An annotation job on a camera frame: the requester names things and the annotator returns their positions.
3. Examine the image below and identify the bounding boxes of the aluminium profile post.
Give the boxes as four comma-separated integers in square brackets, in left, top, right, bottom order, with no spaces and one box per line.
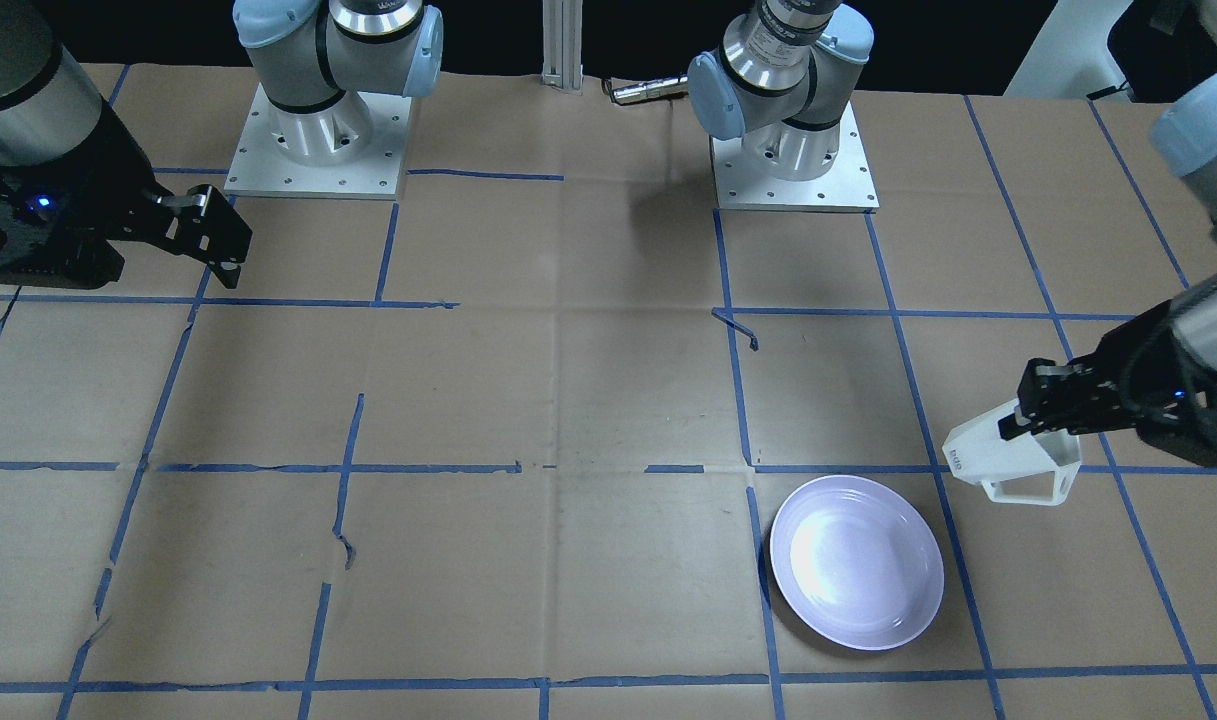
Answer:
[540,0,584,95]

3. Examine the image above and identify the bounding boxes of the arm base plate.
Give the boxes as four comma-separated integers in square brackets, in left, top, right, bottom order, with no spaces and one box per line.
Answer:
[710,105,881,213]
[224,88,415,201]

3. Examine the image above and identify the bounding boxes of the white round plate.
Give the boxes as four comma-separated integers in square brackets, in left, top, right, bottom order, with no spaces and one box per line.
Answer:
[767,476,944,652]

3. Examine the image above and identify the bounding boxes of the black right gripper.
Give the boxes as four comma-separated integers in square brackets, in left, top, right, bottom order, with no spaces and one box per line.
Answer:
[0,102,252,289]

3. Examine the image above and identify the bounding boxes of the white angular cup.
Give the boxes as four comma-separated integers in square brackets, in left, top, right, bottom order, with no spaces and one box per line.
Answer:
[942,398,1082,506]

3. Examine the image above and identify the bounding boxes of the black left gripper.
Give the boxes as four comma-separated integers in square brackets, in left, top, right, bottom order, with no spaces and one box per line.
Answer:
[998,300,1217,468]

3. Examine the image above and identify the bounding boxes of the silver cable connector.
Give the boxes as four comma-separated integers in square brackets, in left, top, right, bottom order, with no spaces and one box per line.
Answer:
[602,75,689,108]

